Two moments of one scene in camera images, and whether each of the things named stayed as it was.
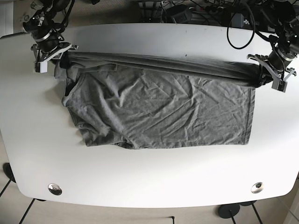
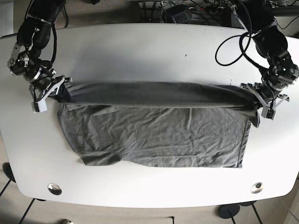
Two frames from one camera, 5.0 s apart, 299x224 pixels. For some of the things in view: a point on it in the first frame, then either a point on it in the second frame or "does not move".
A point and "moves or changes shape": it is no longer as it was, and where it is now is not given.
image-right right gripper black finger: x=266 y=76 -> x=255 y=104
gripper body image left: x=43 y=57 -> x=37 y=95
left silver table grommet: x=54 y=189 does not move
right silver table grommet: x=257 y=187 does not move
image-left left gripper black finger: x=65 y=61 -> x=63 y=95
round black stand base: x=224 y=210 does not move
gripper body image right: x=275 y=73 -> x=270 y=104
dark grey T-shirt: x=142 y=101 moves or changes shape
